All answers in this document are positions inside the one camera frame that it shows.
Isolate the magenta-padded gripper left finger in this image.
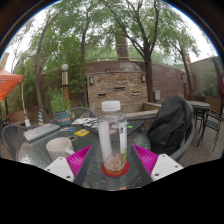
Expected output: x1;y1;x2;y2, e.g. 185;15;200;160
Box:
44;144;95;187

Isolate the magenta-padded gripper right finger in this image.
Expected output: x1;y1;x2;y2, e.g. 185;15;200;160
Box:
130;143;184;186

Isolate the clear white-capped drink bottle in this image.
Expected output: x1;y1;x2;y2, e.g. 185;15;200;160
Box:
97;100;129;176

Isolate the white ribbed mug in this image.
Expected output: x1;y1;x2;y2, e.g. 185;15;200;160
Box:
45;136;76;162

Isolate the yellow square card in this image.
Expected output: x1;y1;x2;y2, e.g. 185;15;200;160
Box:
73;128;90;138

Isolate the black laptop with stickers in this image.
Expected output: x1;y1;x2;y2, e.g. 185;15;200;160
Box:
71;117;145;137

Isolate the black jacket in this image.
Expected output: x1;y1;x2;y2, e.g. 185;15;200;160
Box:
146;95;195;156

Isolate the grey laptop with stickers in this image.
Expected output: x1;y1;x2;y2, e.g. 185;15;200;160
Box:
23;123;61;143

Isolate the potted green plant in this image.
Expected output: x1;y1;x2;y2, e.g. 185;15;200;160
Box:
49;88;73;127

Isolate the dark metal patio chair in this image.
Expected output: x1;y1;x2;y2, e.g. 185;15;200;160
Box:
196;108;224;153

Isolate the round grey patio table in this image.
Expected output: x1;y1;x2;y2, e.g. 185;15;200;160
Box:
188;100;212;148

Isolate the tall dark-trunk tree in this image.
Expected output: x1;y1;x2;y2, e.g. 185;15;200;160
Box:
96;0;201;104

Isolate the slim leaning tree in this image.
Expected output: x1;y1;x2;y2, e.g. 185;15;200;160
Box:
13;0;91;123

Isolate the orange canopy tent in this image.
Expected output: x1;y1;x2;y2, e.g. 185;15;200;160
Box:
0;66;24;101

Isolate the closed red patio umbrella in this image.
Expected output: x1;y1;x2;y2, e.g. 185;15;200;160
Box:
213;58;224;104

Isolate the blue yellow striped post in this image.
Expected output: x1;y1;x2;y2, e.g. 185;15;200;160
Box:
37;108;45;126

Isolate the globe-topped lamp post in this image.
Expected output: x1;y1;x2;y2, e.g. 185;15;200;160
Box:
60;63;70;101

